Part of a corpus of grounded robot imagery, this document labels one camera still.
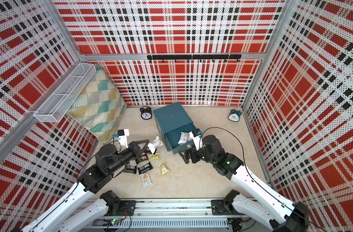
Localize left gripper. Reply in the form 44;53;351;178
108;140;149;175

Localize teal top drawer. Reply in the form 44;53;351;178
164;122;200;155

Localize white cookie packet orange print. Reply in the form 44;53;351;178
147;136;163;154

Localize green cookie packet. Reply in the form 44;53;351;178
159;162;170;176
147;152;161;162

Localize teal drawer cabinet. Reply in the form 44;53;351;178
153;102;196;154

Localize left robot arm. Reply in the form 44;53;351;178
12;140;149;232

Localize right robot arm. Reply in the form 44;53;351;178
179;135;309;232

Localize black alarm clock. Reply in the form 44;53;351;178
140;106;152;120

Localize patterned pillow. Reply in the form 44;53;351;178
67;64;127;145

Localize teal alarm clock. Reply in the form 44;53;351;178
228;109;242;122

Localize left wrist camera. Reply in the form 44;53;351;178
113;129;130;148

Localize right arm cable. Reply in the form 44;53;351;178
199;127;319;232

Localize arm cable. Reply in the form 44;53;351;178
31;136;119;230
199;127;319;232

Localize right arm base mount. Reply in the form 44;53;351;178
211;190;241;216

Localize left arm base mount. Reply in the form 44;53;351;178
100;190;136;216

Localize white wire basket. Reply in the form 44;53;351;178
33;63;96;123

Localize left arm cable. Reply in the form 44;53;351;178
31;136;119;230

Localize black hook rail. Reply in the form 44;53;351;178
147;54;242;62

